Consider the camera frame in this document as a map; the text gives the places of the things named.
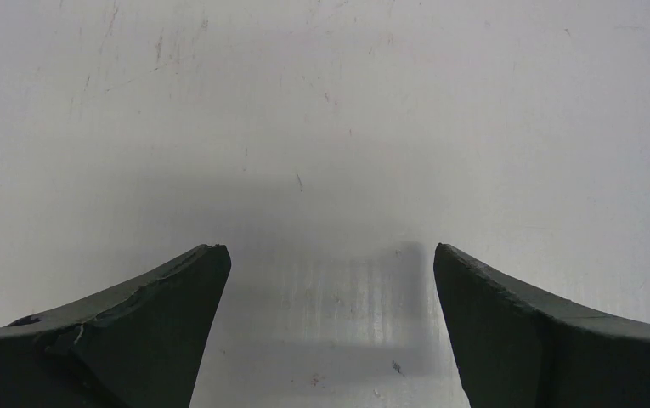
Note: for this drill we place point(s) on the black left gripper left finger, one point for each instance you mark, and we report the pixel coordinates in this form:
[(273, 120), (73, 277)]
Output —
[(136, 344)]

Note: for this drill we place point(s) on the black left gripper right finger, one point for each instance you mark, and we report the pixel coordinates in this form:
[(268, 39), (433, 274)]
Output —
[(516, 345)]

